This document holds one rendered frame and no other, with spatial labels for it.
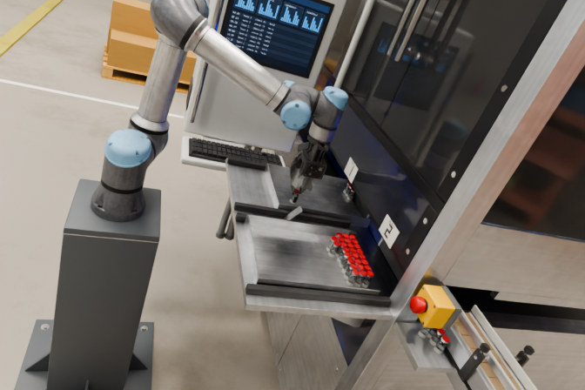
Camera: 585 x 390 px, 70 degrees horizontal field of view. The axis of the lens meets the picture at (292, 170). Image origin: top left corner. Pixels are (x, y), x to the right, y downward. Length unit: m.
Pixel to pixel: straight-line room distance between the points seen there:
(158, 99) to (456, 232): 0.87
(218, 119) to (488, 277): 1.20
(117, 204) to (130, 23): 3.57
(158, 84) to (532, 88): 0.93
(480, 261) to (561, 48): 0.52
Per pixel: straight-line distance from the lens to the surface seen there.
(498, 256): 1.18
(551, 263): 1.32
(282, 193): 1.46
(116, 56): 4.45
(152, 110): 1.30
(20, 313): 2.13
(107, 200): 1.29
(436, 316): 1.08
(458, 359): 1.18
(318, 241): 1.30
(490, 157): 0.99
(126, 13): 4.71
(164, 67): 1.25
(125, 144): 1.23
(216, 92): 1.79
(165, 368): 1.97
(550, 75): 0.95
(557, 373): 1.82
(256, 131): 1.88
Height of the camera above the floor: 1.60
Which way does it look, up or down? 26 degrees down
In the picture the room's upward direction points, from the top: 21 degrees clockwise
